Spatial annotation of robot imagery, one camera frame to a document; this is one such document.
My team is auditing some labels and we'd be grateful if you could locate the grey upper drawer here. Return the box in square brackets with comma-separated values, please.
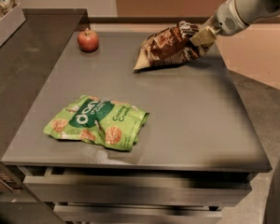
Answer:
[24, 172, 251, 207]

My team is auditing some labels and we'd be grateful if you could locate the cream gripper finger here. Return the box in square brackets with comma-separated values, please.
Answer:
[190, 26, 217, 46]

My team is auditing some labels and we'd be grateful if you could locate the red apple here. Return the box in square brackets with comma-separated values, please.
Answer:
[77, 29, 99, 52]

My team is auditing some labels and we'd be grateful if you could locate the brown chip bag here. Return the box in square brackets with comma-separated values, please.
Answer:
[134, 21, 215, 71]

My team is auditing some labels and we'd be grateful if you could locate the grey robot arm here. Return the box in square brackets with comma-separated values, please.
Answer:
[190, 0, 280, 46]

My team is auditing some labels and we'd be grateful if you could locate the grey drawer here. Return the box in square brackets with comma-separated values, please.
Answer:
[53, 205, 222, 224]
[24, 172, 251, 207]

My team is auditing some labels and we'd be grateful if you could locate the grey snack box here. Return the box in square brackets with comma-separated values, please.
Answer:
[0, 4, 26, 48]

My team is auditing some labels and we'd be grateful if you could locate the green rice chip bag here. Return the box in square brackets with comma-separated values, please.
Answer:
[44, 95, 148, 151]

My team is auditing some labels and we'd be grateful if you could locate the grey lower drawer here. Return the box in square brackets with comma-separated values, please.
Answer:
[53, 205, 222, 224]

